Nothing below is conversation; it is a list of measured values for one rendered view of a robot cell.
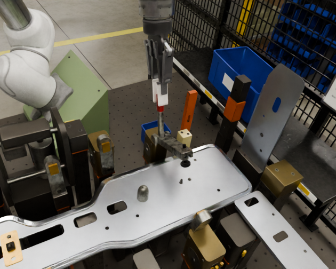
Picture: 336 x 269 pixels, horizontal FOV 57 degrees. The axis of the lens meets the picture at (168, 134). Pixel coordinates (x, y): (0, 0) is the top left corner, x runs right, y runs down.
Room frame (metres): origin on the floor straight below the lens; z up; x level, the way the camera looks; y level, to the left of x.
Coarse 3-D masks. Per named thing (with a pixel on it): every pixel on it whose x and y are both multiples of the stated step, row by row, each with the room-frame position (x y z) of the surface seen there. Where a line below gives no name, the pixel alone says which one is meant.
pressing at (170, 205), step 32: (160, 160) 0.65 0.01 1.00; (192, 160) 0.67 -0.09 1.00; (224, 160) 0.69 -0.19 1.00; (96, 192) 0.50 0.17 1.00; (128, 192) 0.51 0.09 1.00; (160, 192) 0.53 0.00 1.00; (192, 192) 0.55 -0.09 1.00; (224, 192) 0.56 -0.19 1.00; (0, 224) 0.36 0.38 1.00; (32, 224) 0.37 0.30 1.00; (64, 224) 0.39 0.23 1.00; (96, 224) 0.40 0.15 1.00; (128, 224) 0.42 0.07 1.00; (160, 224) 0.43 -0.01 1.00; (32, 256) 0.30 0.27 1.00; (64, 256) 0.31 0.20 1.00
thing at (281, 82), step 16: (272, 80) 0.75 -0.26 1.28; (288, 80) 0.71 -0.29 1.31; (272, 96) 0.73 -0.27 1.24; (288, 96) 0.70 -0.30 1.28; (256, 112) 0.76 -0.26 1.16; (272, 112) 0.72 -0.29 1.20; (288, 112) 0.68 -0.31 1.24; (256, 128) 0.74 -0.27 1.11; (272, 128) 0.70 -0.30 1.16; (256, 144) 0.72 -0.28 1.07; (272, 144) 0.68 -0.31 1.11; (256, 160) 0.70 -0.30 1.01
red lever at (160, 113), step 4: (156, 96) 0.71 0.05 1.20; (156, 100) 0.71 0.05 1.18; (160, 108) 0.70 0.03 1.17; (160, 112) 0.70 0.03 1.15; (160, 116) 0.70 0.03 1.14; (160, 120) 0.70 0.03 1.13; (160, 124) 0.69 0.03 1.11; (160, 128) 0.69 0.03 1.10; (160, 132) 0.69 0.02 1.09; (160, 136) 0.68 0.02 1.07
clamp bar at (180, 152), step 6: (162, 138) 0.66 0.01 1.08; (168, 138) 0.66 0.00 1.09; (162, 144) 0.65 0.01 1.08; (168, 144) 0.63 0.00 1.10; (174, 144) 0.62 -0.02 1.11; (180, 144) 0.62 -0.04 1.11; (168, 150) 0.62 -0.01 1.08; (174, 150) 0.60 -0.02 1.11; (180, 150) 0.59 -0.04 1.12; (186, 150) 0.58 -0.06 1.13; (192, 150) 0.59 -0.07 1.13; (180, 156) 0.57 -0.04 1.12; (186, 156) 0.58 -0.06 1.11; (192, 156) 0.58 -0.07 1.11; (180, 162) 0.58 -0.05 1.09; (186, 162) 0.57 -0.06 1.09
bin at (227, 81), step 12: (228, 48) 1.16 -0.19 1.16; (240, 48) 1.19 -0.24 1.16; (216, 60) 1.10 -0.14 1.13; (228, 60) 1.17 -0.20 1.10; (240, 60) 1.19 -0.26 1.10; (252, 60) 1.15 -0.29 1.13; (216, 72) 1.08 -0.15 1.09; (228, 72) 1.02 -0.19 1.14; (240, 72) 1.19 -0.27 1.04; (252, 72) 1.13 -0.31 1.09; (264, 72) 1.08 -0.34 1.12; (216, 84) 1.06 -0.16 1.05; (228, 84) 1.00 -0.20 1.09; (252, 84) 1.11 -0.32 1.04; (228, 96) 0.98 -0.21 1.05; (252, 96) 0.88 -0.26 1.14; (252, 108) 0.87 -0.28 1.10; (276, 108) 0.92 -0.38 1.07
